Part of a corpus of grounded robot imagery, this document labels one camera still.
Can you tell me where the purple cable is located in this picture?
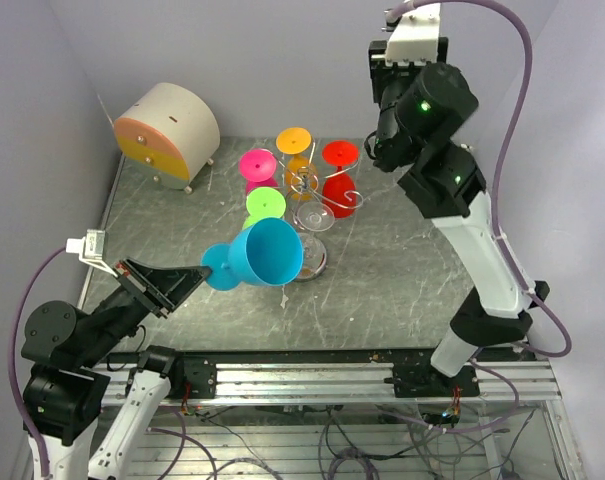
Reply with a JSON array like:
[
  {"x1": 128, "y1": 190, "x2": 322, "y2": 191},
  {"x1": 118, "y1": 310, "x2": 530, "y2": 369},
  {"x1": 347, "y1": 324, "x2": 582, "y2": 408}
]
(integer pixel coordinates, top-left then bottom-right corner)
[
  {"x1": 386, "y1": 0, "x2": 573, "y2": 434},
  {"x1": 9, "y1": 244, "x2": 73, "y2": 479}
]

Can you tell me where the pink plastic wine glass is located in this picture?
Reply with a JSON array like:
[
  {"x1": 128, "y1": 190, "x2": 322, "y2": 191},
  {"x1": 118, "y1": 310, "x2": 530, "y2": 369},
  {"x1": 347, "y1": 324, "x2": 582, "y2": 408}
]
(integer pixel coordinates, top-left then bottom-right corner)
[{"x1": 238, "y1": 149, "x2": 278, "y2": 195}]

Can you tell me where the chrome wine glass rack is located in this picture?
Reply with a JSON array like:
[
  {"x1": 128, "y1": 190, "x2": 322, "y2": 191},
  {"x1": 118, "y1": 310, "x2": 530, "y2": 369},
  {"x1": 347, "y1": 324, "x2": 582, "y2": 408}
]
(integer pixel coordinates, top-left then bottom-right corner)
[{"x1": 281, "y1": 147, "x2": 366, "y2": 284}]

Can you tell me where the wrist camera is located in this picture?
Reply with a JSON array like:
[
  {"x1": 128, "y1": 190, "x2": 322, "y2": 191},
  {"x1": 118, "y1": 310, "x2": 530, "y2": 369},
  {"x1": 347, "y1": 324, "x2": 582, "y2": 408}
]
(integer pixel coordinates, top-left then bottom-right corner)
[
  {"x1": 384, "y1": 1, "x2": 441, "y2": 66},
  {"x1": 65, "y1": 229, "x2": 117, "y2": 277}
]

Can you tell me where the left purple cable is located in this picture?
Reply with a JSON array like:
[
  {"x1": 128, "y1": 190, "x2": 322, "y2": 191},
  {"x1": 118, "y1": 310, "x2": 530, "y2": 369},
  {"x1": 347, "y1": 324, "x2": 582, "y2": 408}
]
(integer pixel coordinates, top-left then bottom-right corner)
[{"x1": 9, "y1": 244, "x2": 73, "y2": 479}]

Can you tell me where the red plastic wine glass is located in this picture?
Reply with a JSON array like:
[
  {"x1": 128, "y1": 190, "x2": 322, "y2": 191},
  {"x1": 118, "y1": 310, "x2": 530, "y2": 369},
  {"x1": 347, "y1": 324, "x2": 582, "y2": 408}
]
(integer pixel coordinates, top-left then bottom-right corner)
[{"x1": 322, "y1": 140, "x2": 359, "y2": 219}]

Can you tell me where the round mini drawer cabinet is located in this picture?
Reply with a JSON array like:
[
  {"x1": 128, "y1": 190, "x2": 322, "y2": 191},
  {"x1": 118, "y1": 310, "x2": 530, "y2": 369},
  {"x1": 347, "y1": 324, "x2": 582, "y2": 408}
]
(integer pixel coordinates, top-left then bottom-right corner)
[{"x1": 113, "y1": 82, "x2": 220, "y2": 194}]

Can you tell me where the blue plastic wine glass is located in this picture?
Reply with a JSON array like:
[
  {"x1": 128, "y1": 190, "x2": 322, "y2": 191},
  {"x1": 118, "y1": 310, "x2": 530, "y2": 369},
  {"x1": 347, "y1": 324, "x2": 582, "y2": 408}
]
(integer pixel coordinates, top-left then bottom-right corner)
[{"x1": 201, "y1": 218, "x2": 304, "y2": 291}]

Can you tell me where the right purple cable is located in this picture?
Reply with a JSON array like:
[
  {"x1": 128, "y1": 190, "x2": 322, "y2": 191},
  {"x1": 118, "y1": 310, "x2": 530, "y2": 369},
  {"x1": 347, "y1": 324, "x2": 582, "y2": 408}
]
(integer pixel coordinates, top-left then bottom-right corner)
[{"x1": 386, "y1": 0, "x2": 573, "y2": 434}]

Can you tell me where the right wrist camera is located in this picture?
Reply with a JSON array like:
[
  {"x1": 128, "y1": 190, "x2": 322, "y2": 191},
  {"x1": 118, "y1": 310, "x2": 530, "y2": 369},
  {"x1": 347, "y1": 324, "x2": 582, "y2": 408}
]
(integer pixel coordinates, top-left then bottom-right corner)
[{"x1": 384, "y1": 1, "x2": 441, "y2": 66}]

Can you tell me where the green plastic wine glass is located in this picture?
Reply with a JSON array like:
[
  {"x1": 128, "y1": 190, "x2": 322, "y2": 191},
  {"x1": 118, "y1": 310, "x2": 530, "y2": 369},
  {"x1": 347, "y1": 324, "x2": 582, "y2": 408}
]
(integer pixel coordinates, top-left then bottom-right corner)
[{"x1": 242, "y1": 187, "x2": 287, "y2": 229}]

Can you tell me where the clear wine glass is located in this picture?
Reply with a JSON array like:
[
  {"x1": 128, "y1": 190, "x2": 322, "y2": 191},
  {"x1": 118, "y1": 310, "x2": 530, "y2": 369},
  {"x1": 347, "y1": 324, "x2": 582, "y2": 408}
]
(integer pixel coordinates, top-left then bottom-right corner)
[{"x1": 294, "y1": 201, "x2": 335, "y2": 281}]

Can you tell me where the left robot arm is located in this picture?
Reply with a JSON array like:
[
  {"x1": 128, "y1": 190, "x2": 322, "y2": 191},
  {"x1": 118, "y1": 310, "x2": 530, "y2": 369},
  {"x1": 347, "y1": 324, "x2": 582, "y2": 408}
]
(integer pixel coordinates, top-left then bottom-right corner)
[{"x1": 21, "y1": 259, "x2": 212, "y2": 479}]

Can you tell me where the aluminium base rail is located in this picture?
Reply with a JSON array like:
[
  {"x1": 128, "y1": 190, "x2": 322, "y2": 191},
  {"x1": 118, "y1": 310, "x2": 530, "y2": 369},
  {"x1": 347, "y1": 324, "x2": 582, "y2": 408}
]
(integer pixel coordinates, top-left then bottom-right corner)
[{"x1": 86, "y1": 349, "x2": 563, "y2": 406}]

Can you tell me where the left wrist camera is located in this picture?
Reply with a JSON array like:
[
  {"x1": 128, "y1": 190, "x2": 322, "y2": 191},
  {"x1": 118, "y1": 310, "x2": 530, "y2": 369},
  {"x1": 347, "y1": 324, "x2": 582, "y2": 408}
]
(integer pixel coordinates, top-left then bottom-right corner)
[{"x1": 65, "y1": 229, "x2": 117, "y2": 277}]

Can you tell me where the floor cable bundle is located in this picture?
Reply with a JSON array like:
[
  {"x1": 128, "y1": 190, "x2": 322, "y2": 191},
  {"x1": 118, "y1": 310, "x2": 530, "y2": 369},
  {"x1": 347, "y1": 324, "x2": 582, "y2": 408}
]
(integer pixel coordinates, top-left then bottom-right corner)
[{"x1": 131, "y1": 399, "x2": 543, "y2": 480}]

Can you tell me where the orange plastic wine glass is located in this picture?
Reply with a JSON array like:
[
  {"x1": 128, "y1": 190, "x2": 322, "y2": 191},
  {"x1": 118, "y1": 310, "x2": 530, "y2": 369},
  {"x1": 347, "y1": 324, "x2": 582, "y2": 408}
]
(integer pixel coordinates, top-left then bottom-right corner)
[{"x1": 276, "y1": 127, "x2": 318, "y2": 201}]

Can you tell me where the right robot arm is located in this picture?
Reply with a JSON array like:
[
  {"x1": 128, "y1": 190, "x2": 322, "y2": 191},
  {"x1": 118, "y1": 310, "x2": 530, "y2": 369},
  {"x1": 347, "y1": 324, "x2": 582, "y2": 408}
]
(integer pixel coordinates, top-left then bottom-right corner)
[{"x1": 365, "y1": 37, "x2": 550, "y2": 396}]

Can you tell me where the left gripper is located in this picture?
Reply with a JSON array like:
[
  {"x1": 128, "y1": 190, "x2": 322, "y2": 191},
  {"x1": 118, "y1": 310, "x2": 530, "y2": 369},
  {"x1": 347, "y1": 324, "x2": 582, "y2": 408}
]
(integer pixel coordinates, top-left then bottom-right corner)
[{"x1": 76, "y1": 252, "x2": 210, "y2": 365}]

